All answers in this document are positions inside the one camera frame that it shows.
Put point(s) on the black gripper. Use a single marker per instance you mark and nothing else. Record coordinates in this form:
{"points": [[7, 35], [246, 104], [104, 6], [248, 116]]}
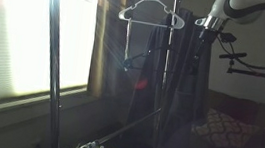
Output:
{"points": [[207, 42]]}

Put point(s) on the black clothes hanger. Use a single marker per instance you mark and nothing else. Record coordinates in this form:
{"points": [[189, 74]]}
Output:
{"points": [[141, 55]]}

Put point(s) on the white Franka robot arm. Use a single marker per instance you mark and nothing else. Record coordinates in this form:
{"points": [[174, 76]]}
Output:
{"points": [[244, 6]]}

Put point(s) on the chrome rack upright pole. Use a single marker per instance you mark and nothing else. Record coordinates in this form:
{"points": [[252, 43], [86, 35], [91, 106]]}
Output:
{"points": [[164, 87]]}

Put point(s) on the thin rack crossbar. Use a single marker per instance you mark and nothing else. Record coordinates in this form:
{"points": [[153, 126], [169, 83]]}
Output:
{"points": [[126, 127]]}

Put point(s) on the black rack upright pole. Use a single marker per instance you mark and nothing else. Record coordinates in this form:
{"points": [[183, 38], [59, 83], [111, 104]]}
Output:
{"points": [[53, 75]]}

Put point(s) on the dark fleece bathrobe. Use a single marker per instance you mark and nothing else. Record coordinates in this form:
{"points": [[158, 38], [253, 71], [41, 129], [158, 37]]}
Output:
{"points": [[177, 95]]}

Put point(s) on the dark brown couch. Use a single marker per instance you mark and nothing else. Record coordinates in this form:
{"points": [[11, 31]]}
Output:
{"points": [[246, 107]]}

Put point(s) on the patterned brown throw pillow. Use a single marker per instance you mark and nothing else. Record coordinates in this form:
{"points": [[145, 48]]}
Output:
{"points": [[226, 130]]}

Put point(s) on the tan window curtain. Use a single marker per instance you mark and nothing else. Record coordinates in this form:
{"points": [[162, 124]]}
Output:
{"points": [[99, 46]]}

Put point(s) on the white window blind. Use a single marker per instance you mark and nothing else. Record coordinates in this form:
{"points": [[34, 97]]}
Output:
{"points": [[33, 32]]}

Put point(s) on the black camera on mount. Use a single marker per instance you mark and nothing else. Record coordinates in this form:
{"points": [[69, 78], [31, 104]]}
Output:
{"points": [[232, 56]]}

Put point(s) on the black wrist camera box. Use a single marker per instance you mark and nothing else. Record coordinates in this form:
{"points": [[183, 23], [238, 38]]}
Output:
{"points": [[228, 37]]}

